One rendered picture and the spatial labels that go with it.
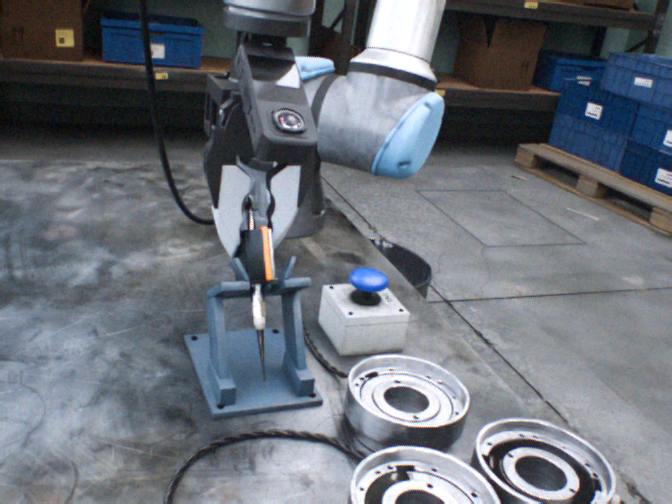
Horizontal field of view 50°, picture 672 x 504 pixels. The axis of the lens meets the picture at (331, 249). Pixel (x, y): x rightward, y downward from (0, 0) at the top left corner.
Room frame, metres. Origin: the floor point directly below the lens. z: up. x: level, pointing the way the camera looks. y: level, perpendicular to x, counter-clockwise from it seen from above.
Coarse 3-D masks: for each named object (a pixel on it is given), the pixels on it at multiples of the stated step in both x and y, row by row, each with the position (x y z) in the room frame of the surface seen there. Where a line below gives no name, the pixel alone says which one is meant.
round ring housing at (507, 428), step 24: (480, 432) 0.47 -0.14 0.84; (504, 432) 0.49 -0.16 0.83; (528, 432) 0.49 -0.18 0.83; (552, 432) 0.49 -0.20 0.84; (480, 456) 0.44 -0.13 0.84; (528, 456) 0.46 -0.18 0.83; (552, 456) 0.47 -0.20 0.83; (576, 456) 0.47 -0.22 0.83; (600, 456) 0.46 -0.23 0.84; (528, 480) 0.46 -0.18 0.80; (552, 480) 0.46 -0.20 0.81; (576, 480) 0.44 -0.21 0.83; (600, 480) 0.44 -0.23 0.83
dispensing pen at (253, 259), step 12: (252, 204) 0.60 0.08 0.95; (252, 216) 0.60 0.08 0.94; (252, 228) 0.60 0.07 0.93; (252, 240) 0.57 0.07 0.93; (240, 252) 0.58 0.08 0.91; (252, 252) 0.57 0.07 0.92; (252, 264) 0.56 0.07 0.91; (264, 264) 0.57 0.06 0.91; (252, 276) 0.56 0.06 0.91; (264, 276) 0.56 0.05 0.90; (252, 288) 0.57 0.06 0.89; (252, 300) 0.56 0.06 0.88; (252, 312) 0.56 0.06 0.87; (264, 312) 0.56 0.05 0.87; (264, 324) 0.55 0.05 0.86; (264, 372) 0.53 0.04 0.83
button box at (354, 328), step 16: (336, 288) 0.68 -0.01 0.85; (352, 288) 0.68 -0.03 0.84; (320, 304) 0.68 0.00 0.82; (336, 304) 0.64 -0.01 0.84; (352, 304) 0.65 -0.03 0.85; (368, 304) 0.65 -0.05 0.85; (384, 304) 0.66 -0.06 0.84; (400, 304) 0.66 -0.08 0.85; (320, 320) 0.67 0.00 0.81; (336, 320) 0.64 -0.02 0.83; (352, 320) 0.62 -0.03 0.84; (368, 320) 0.63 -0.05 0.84; (384, 320) 0.63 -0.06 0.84; (400, 320) 0.64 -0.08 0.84; (336, 336) 0.63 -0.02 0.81; (352, 336) 0.62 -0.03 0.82; (368, 336) 0.63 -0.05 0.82; (384, 336) 0.63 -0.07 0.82; (400, 336) 0.64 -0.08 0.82; (352, 352) 0.62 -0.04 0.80; (368, 352) 0.63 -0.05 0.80
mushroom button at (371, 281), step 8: (352, 272) 0.66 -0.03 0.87; (360, 272) 0.66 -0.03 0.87; (368, 272) 0.66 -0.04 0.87; (376, 272) 0.67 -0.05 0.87; (352, 280) 0.65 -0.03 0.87; (360, 280) 0.65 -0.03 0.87; (368, 280) 0.65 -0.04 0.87; (376, 280) 0.65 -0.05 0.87; (384, 280) 0.66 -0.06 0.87; (360, 288) 0.64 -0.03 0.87; (368, 288) 0.64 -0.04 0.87; (376, 288) 0.64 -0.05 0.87; (384, 288) 0.65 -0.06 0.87; (368, 296) 0.66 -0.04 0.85
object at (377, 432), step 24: (384, 360) 0.56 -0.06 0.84; (408, 360) 0.57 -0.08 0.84; (360, 384) 0.53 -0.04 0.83; (384, 384) 0.53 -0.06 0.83; (408, 384) 0.54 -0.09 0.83; (432, 384) 0.55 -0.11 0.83; (456, 384) 0.54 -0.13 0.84; (360, 408) 0.48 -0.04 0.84; (384, 408) 0.50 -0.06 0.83; (408, 408) 0.54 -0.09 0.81; (432, 408) 0.51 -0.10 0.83; (456, 408) 0.51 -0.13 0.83; (360, 432) 0.48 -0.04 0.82; (384, 432) 0.47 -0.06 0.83; (408, 432) 0.46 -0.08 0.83; (432, 432) 0.47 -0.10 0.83; (456, 432) 0.48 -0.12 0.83
